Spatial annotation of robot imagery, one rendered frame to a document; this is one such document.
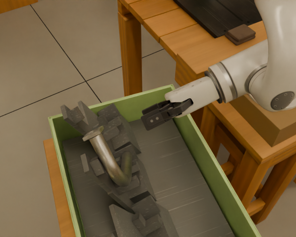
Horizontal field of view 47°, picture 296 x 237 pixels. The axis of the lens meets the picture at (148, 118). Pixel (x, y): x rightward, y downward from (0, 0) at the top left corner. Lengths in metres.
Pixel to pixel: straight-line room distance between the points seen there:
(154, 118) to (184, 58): 0.69
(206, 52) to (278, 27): 0.77
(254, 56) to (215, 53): 0.67
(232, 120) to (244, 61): 0.53
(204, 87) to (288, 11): 0.20
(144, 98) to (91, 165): 0.44
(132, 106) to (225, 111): 0.34
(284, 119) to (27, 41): 2.33
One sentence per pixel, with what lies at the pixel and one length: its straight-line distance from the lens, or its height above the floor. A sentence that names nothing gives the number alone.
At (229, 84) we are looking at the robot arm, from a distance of 0.69.
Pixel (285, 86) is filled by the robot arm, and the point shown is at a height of 1.34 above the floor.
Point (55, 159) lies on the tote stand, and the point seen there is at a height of 0.79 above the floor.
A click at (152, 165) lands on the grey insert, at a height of 0.85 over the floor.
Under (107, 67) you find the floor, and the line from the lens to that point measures 2.65.
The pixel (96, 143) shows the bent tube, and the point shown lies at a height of 1.17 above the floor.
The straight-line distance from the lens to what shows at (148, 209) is 0.91.
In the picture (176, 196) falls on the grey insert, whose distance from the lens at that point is 1.03.
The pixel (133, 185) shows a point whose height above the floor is 1.01.
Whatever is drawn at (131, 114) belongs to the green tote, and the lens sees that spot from 1.16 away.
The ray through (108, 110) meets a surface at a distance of 1.08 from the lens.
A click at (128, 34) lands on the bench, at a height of 0.68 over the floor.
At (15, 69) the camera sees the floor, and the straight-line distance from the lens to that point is 2.79.
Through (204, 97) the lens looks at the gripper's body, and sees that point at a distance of 0.68.
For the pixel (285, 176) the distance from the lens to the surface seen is 1.55.
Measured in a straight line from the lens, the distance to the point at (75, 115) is 0.85.
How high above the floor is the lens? 1.77
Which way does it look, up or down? 51 degrees down
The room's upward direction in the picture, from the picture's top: straight up
